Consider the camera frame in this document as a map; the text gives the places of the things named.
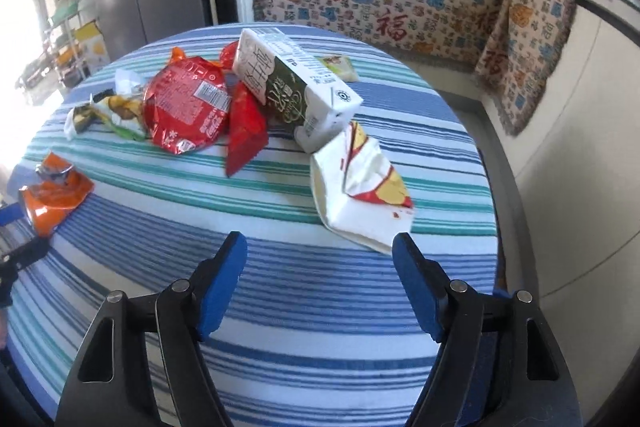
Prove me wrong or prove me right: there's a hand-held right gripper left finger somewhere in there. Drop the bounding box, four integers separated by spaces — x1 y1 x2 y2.
54 231 249 427

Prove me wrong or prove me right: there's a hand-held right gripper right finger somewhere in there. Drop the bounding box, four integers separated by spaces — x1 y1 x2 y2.
392 232 586 427

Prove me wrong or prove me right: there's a green yellow snack wrapper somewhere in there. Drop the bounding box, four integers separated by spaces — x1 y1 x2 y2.
65 91 148 142

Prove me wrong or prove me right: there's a red triangular snack wrapper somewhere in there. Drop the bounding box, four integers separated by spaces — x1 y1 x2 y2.
225 82 270 178

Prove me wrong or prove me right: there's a white green milk carton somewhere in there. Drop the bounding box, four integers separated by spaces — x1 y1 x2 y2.
232 28 364 154

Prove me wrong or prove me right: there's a crushed orange wrapper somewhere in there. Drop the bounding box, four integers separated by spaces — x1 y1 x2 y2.
19 152 95 239

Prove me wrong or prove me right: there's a white printed paper bag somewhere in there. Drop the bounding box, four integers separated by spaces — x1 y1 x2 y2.
310 121 415 255

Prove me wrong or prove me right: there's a small green packet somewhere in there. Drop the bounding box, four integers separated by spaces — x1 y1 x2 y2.
320 55 360 82

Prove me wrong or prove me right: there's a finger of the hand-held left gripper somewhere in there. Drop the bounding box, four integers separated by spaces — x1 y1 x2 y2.
0 238 52 308
0 203 24 229

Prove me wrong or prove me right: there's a blue striped tablecloth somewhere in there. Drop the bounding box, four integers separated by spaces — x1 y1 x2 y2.
7 23 501 427

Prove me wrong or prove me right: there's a red round foil lid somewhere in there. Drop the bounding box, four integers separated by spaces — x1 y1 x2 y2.
142 48 233 155

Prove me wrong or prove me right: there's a patterned fringed cloth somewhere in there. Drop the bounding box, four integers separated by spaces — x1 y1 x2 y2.
472 0 576 138

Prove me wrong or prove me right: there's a small red candy wrapper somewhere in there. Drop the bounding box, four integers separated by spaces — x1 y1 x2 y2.
219 41 243 70

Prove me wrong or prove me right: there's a metal shelf rack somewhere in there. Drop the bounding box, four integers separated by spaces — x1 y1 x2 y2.
17 0 108 92

